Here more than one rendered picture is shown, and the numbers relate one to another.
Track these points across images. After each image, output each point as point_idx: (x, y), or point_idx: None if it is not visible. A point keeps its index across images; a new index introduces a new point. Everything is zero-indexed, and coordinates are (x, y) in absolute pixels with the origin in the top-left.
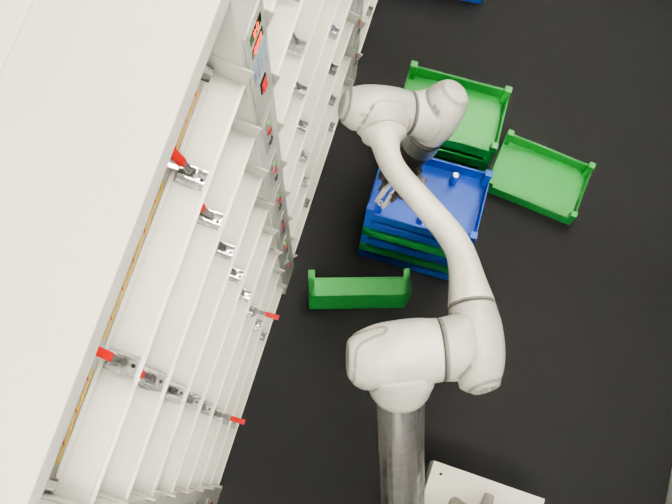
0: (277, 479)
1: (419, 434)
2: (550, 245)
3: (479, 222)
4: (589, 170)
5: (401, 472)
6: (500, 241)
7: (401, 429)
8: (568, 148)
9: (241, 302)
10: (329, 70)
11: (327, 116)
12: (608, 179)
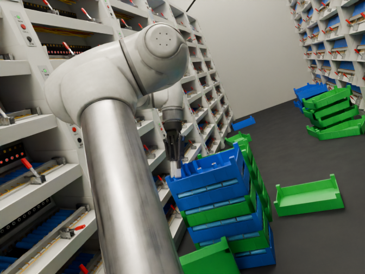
0: None
1: (123, 129)
2: (339, 219)
3: (237, 157)
4: (333, 179)
5: (106, 184)
6: (302, 231)
7: (95, 122)
8: None
9: (36, 185)
10: (151, 156)
11: (164, 192)
12: (353, 184)
